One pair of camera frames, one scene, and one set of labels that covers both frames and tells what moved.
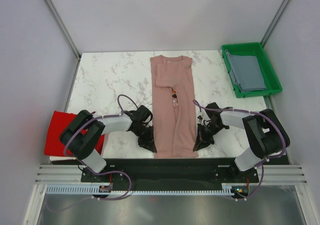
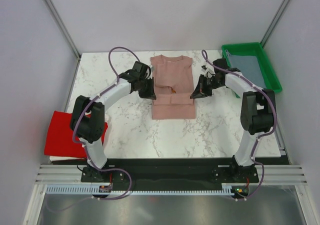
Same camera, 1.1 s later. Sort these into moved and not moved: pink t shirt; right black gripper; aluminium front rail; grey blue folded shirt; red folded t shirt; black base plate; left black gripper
Moved: pink t shirt; left black gripper; right black gripper
Not moved: black base plate; grey blue folded shirt; red folded t shirt; aluminium front rail
